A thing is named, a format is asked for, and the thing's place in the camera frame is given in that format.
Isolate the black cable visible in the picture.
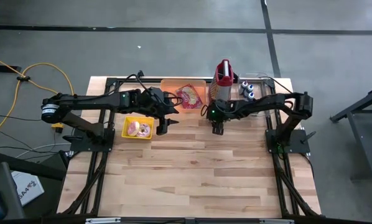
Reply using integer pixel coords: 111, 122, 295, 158
257, 75, 295, 95

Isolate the red metal box grater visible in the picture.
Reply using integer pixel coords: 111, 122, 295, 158
208, 58, 235, 103

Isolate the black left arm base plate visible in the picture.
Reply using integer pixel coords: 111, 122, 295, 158
70, 127, 116, 153

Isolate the black flat bar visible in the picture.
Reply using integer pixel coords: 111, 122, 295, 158
0, 64, 22, 74

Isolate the clear plastic container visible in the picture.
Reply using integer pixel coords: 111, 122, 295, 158
237, 72, 272, 118

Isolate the white cardboard box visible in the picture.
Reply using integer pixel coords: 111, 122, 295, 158
11, 170, 45, 207

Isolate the black furniture frame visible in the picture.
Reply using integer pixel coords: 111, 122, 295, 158
330, 85, 372, 181

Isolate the pale pink frosted donut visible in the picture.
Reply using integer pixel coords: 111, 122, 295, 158
137, 123, 152, 138

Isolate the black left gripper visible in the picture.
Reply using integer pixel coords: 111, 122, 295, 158
141, 86, 180, 136

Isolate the black aluminium table frame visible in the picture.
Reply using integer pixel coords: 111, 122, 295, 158
61, 70, 322, 218

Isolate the yellow plastic basket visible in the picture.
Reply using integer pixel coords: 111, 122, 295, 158
121, 116, 155, 140

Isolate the silver metal bracket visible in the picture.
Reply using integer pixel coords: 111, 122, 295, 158
85, 217, 121, 224
259, 218, 295, 224

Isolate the red popcorn bag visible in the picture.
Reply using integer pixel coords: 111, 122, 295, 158
175, 83, 204, 110

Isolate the orange translucent tray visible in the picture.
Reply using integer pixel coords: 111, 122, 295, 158
159, 78, 207, 114

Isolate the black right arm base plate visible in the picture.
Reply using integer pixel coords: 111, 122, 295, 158
265, 129, 311, 155

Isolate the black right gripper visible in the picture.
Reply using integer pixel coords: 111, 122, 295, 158
210, 115, 226, 136

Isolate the yellow extension cable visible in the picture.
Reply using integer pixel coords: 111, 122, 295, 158
0, 52, 78, 142

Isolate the black device with light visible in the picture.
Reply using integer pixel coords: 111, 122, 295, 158
0, 141, 27, 220

